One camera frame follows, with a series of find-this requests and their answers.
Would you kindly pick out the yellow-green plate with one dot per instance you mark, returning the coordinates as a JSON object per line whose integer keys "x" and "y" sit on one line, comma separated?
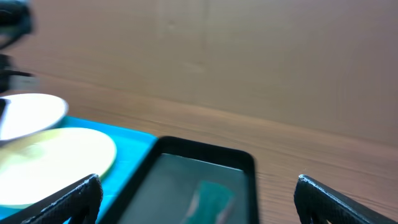
{"x": 39, "y": 165}

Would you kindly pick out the green scrubbing sponge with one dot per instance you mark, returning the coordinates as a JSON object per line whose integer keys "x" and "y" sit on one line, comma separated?
{"x": 210, "y": 204}

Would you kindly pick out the white plate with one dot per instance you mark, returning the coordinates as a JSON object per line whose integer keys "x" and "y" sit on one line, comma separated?
{"x": 28, "y": 113}

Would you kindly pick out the black plastic tray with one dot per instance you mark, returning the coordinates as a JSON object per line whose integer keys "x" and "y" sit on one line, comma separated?
{"x": 160, "y": 183}

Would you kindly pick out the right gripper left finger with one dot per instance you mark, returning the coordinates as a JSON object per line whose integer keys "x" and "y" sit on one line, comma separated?
{"x": 78, "y": 203}

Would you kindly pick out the teal plastic tray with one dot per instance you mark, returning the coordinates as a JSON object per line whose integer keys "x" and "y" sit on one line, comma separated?
{"x": 124, "y": 139}

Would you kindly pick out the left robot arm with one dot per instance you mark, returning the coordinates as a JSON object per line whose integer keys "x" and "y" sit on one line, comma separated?
{"x": 16, "y": 22}

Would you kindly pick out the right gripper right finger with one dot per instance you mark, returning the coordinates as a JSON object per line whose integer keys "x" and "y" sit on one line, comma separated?
{"x": 317, "y": 203}

